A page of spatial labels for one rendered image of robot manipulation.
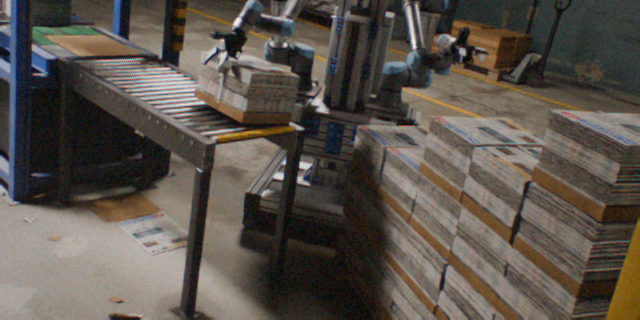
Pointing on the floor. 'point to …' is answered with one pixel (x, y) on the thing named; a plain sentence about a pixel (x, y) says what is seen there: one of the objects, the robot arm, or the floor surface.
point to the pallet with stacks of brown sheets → (502, 43)
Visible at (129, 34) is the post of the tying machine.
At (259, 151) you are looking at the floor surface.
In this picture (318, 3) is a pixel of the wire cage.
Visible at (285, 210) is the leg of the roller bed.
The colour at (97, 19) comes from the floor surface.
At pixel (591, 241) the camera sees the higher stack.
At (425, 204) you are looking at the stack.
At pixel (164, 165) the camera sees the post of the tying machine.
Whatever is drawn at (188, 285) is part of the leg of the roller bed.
